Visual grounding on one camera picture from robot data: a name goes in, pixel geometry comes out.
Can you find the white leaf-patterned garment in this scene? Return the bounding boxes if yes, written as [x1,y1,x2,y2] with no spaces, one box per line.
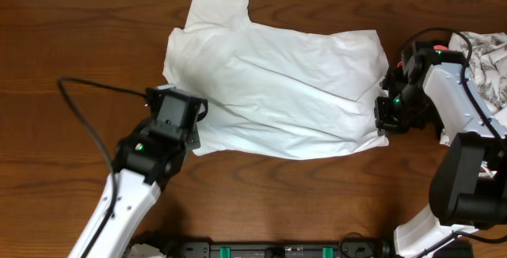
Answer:
[462,32,507,127]

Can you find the white t-shirt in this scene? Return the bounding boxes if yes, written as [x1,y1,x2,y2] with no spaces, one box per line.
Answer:
[163,0,388,160]

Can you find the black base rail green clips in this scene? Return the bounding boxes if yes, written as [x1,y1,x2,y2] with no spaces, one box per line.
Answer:
[122,230,397,258]

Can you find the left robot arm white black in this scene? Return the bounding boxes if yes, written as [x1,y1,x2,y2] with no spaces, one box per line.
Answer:
[69,119,200,257]

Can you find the red garment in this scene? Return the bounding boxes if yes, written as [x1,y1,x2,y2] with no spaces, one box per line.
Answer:
[397,44,448,68]

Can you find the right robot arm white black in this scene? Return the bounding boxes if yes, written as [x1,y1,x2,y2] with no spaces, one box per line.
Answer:
[374,46,506,257]

